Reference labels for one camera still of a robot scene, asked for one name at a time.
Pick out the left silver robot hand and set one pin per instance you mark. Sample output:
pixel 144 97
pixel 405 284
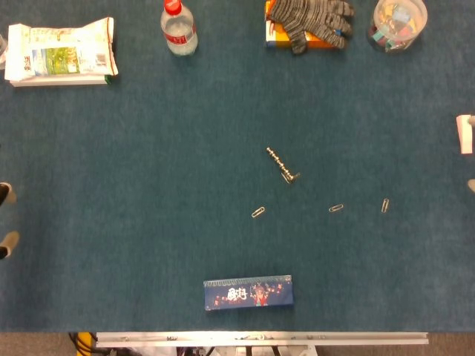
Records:
pixel 7 193

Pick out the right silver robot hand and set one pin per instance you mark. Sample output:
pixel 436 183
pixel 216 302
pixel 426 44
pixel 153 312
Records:
pixel 472 185

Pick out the magnetic bead rod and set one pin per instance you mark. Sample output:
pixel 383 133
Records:
pixel 279 163

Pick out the clear jar of binder clips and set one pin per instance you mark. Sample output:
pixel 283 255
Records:
pixel 397 26

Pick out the white flat box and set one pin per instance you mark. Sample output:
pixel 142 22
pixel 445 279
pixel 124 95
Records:
pixel 55 81

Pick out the green packet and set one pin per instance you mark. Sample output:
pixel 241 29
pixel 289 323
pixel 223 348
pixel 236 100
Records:
pixel 108 79

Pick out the white crumpled snack bag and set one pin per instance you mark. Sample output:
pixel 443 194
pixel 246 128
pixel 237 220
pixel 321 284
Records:
pixel 59 48

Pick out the grey striped knit glove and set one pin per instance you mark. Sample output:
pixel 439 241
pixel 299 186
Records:
pixel 311 20

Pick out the clear bottle red cap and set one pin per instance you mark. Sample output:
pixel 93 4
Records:
pixel 179 31

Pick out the orange blue white box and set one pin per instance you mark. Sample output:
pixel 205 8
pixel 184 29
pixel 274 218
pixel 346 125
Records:
pixel 272 39

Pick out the blue printed long box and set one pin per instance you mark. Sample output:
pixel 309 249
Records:
pixel 248 294

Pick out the aluminium table rail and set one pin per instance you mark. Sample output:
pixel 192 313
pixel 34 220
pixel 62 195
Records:
pixel 259 338

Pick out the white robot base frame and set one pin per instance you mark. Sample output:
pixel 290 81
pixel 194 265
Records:
pixel 222 350

